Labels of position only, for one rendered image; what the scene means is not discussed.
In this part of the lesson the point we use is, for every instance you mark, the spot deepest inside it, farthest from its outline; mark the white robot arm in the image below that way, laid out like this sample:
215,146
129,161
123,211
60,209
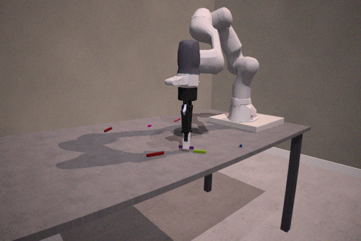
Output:
212,28

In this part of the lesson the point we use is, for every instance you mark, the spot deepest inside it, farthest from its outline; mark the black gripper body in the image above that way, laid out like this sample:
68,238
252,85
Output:
187,95

